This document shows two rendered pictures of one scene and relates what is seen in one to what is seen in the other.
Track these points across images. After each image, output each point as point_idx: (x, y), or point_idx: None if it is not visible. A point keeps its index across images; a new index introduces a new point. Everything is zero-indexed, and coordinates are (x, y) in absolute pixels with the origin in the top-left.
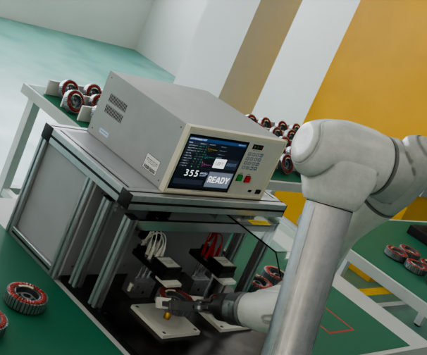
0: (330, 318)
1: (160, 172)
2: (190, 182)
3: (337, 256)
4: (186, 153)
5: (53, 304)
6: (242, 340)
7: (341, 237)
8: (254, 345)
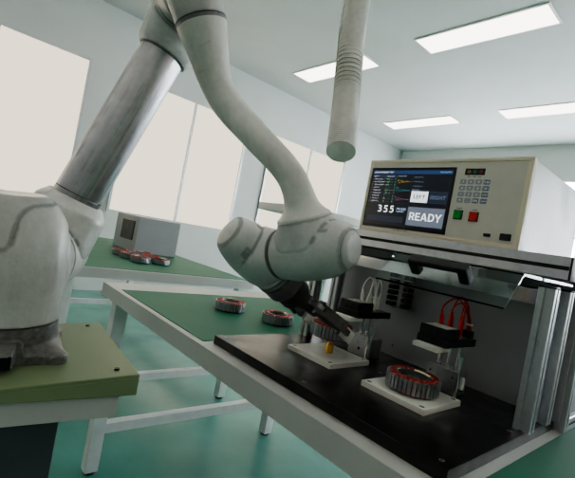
0: None
1: None
2: (387, 219)
3: (120, 76)
4: (374, 187)
5: (290, 330)
6: (366, 397)
7: (129, 61)
8: (369, 406)
